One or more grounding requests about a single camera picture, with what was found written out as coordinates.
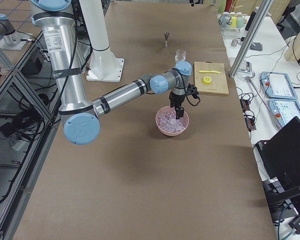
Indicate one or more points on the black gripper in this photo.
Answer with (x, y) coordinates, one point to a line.
(177, 100)

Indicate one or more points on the steel double jigger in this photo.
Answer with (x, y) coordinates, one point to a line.
(166, 37)

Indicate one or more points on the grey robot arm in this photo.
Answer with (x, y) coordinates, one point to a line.
(80, 116)
(10, 39)

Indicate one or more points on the clear ice cubes pile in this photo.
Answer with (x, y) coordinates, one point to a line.
(168, 122)

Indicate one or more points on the clear wine glass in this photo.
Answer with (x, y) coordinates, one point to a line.
(180, 55)

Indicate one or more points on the pink plastic bowl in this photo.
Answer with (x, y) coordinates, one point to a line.
(167, 108)

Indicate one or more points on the yellow lemon slice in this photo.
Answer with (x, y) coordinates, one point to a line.
(207, 80)

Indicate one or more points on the yellow plastic knife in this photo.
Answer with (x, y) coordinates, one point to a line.
(209, 71)

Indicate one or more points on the bamboo cutting board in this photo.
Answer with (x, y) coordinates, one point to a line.
(219, 84)

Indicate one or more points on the blue teach pendant upper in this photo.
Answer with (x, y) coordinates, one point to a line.
(277, 85)

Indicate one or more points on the blue teach pendant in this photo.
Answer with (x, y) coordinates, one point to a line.
(284, 109)
(277, 85)

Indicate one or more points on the blue teach pendant lower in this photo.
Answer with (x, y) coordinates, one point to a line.
(284, 109)

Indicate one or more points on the black monitor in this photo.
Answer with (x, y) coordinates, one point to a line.
(281, 159)

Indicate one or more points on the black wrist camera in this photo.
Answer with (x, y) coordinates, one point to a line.
(192, 91)

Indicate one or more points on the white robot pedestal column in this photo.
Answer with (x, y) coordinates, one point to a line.
(94, 19)

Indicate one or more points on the aluminium frame post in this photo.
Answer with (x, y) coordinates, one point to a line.
(254, 27)

